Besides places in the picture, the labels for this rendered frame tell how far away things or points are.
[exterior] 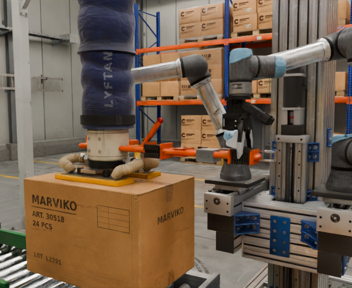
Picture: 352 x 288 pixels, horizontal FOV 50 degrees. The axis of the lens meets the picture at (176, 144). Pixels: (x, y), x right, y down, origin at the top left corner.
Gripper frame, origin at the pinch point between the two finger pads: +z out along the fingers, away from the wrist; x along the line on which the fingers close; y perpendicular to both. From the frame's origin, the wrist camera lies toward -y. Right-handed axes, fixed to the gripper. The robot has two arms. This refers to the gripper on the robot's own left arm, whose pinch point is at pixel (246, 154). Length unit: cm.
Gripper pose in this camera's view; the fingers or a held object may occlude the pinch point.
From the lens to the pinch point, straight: 130.9
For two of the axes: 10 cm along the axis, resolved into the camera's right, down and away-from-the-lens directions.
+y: -8.6, -0.4, 5.1
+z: 0.1, 10.0, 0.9
